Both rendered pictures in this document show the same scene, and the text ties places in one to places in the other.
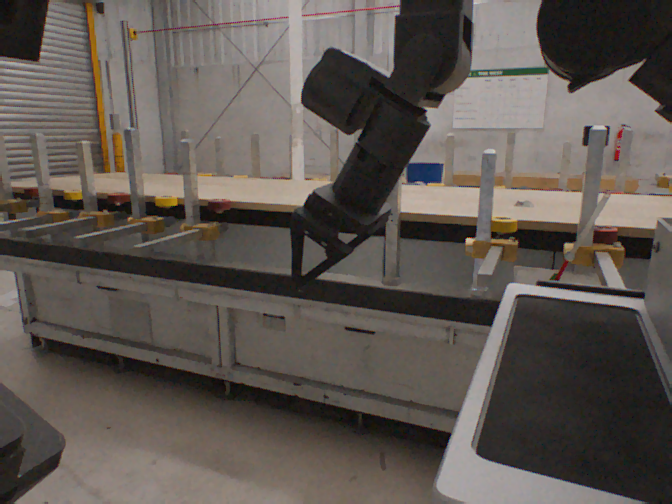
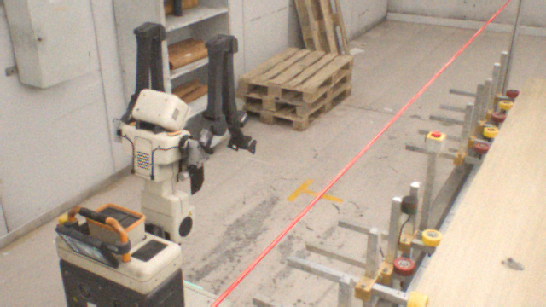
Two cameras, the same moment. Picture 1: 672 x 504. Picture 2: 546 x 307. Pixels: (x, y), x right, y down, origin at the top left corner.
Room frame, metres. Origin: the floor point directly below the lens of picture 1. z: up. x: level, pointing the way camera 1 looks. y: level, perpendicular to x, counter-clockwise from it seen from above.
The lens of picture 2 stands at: (0.95, -2.57, 2.27)
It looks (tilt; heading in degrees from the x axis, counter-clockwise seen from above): 26 degrees down; 96
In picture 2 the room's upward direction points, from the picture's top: straight up
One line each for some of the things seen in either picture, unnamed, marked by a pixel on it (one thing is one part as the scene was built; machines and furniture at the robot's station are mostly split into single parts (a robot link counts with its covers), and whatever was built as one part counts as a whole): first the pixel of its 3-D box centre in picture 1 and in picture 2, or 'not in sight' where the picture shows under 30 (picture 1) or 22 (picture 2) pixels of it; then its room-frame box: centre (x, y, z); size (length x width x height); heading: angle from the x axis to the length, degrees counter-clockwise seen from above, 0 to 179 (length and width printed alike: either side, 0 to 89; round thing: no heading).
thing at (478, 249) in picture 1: (491, 248); (408, 239); (1.31, -0.43, 0.84); 0.14 x 0.06 x 0.05; 67
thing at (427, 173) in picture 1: (424, 187); not in sight; (7.06, -1.28, 0.36); 0.59 x 0.57 x 0.73; 157
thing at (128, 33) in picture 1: (137, 115); not in sight; (3.25, 1.28, 1.25); 0.15 x 0.08 x 1.10; 67
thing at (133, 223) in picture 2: not in sight; (116, 227); (0.05, -0.52, 0.87); 0.23 x 0.15 x 0.11; 155
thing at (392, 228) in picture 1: (393, 210); (428, 193); (1.42, -0.17, 0.93); 0.05 x 0.05 x 0.45; 67
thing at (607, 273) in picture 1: (605, 269); (355, 261); (1.08, -0.62, 0.84); 0.43 x 0.03 x 0.04; 157
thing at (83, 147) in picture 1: (90, 202); (482, 114); (1.91, 0.97, 0.88); 0.04 x 0.04 x 0.48; 67
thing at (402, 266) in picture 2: (598, 247); (403, 274); (1.26, -0.70, 0.85); 0.08 x 0.08 x 0.11
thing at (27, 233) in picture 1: (78, 223); (463, 123); (1.81, 0.97, 0.81); 0.43 x 0.03 x 0.04; 157
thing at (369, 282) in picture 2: not in sight; (368, 283); (1.12, -0.89, 0.95); 0.14 x 0.06 x 0.05; 67
